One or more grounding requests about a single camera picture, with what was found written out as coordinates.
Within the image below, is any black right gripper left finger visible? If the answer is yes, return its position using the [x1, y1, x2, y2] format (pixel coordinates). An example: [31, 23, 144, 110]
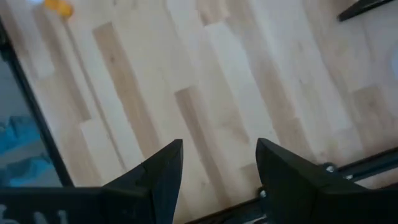
[0, 139, 183, 224]

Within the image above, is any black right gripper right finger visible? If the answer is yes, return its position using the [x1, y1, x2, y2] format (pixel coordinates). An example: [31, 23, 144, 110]
[255, 138, 398, 224]

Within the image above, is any wooden shelf black metal frame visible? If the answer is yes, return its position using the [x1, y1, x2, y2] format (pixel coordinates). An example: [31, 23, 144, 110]
[337, 0, 396, 22]

